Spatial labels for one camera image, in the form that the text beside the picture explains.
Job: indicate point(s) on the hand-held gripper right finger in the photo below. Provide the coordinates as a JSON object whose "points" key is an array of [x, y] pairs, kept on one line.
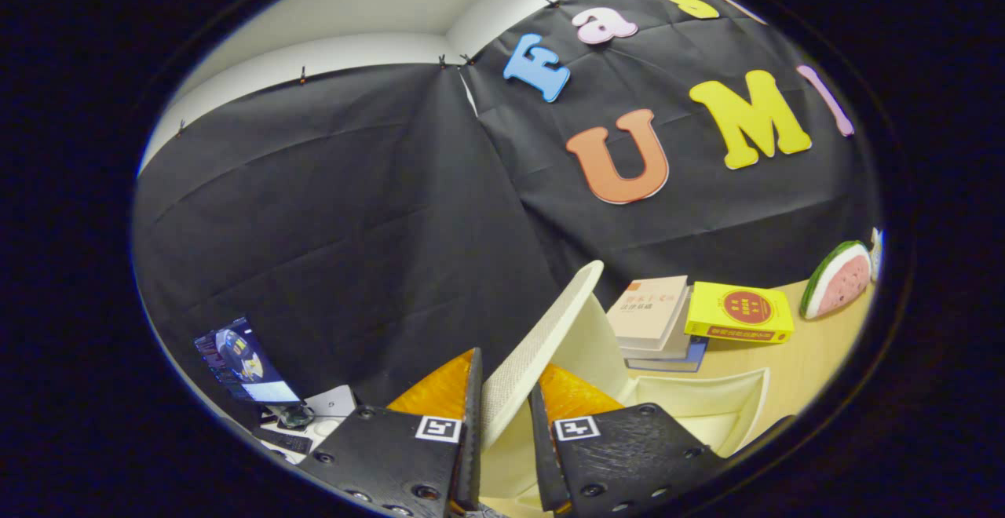
{"points": [[540, 455]]}

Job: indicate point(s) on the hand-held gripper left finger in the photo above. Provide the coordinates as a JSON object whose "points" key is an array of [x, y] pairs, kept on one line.
{"points": [[473, 439]]}

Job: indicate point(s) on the cream storage box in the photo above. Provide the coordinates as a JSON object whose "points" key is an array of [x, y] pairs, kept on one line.
{"points": [[542, 337]]}

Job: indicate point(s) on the white flat object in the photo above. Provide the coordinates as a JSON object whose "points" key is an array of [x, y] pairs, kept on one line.
{"points": [[334, 402]]}

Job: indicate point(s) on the blue book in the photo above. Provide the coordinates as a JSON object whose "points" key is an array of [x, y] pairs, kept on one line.
{"points": [[683, 362]]}

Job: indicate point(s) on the black keyboard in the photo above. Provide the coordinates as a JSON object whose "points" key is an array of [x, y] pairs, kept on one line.
{"points": [[283, 441]]}

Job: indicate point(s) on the laptop screen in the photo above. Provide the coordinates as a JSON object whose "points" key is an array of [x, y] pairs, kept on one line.
{"points": [[243, 361]]}

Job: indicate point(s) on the yellow book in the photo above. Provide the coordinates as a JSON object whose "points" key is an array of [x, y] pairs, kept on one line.
{"points": [[738, 310]]}

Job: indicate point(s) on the watermelon slice plush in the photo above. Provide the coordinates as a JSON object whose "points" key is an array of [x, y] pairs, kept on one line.
{"points": [[840, 279]]}

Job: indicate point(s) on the white plush toy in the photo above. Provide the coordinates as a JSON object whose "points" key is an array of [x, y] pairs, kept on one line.
{"points": [[876, 251]]}

